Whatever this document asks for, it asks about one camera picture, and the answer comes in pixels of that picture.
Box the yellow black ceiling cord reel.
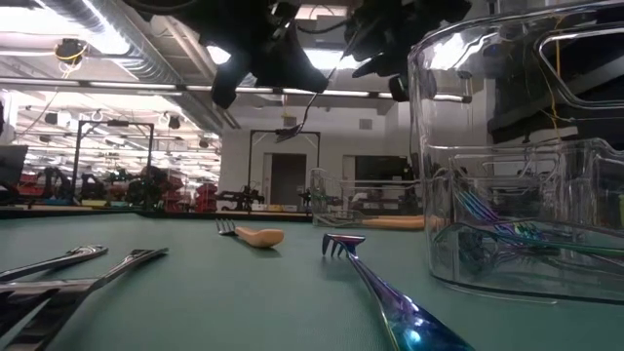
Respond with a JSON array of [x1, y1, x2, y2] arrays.
[[53, 37, 90, 67]]

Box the clear plastic container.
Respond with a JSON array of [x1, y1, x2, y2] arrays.
[[308, 167, 425, 230], [450, 150, 586, 235], [408, 0, 624, 303]]

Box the long ceiling light tube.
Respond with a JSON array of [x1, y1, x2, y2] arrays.
[[0, 77, 469, 101]]

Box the dark computer monitor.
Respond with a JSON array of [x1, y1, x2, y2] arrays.
[[0, 144, 29, 187]]

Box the black aluminium table frame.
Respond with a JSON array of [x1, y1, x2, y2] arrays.
[[0, 204, 313, 221]]

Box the small black metal fork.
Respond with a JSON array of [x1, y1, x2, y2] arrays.
[[274, 66, 338, 145]]

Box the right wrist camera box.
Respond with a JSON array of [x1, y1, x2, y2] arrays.
[[388, 72, 411, 103]]

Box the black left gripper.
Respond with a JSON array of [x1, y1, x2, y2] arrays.
[[194, 0, 331, 111]]

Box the green table mat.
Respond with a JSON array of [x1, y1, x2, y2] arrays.
[[0, 214, 624, 351]]

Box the red storage bins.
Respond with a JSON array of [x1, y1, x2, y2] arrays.
[[160, 175, 219, 214]]

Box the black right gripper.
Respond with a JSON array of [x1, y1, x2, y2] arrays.
[[343, 0, 472, 80]]

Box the black metal rig frame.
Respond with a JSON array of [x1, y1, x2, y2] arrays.
[[67, 119, 156, 209], [247, 128, 322, 214]]

